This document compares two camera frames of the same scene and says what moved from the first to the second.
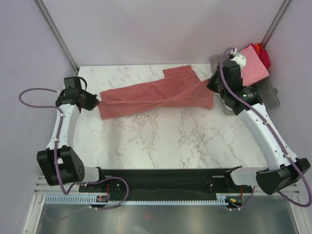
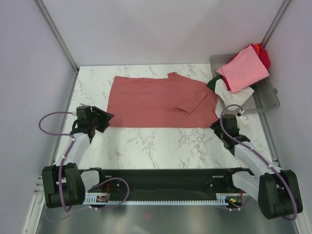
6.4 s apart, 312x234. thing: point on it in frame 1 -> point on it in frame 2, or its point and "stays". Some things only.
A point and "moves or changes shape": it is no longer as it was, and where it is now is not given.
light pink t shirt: [255, 69] stays
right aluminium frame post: [274, 23] stays
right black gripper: [211, 84] -> [216, 129]
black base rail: [166, 182] stays
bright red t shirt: [263, 53] stays
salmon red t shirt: [181, 89] moves or changes shape
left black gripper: [93, 102] -> [104, 117]
